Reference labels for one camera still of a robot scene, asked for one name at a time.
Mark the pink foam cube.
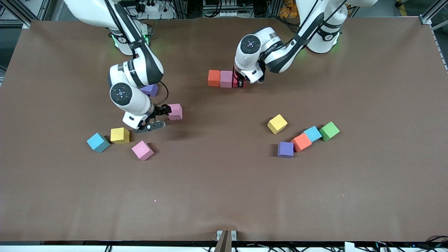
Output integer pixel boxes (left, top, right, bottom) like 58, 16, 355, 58
168, 103, 183, 121
132, 140, 154, 161
220, 70, 234, 88

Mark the yellow foam cube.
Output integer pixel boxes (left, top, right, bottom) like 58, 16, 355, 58
267, 114, 288, 135
110, 127, 130, 145

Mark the purple foam cube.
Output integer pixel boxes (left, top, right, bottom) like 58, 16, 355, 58
140, 84, 159, 98
278, 141, 294, 159

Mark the blue foam cube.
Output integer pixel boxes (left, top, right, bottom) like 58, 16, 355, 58
303, 126, 322, 142
86, 133, 110, 153

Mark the pile of orange objects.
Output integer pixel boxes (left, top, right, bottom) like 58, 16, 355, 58
279, 0, 299, 19

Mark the brown table cover sheet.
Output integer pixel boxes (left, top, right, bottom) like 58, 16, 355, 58
0, 17, 448, 243

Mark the green foam cube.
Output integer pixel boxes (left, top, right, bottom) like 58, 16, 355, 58
319, 121, 340, 142

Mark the white power strip with plugs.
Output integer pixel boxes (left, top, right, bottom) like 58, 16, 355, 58
135, 0, 175, 20

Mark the metal bracket with brown post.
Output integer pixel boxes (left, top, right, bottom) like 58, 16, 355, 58
214, 230, 237, 252

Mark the aluminium frame profile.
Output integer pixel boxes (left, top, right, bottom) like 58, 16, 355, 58
0, 0, 32, 29
420, 0, 448, 30

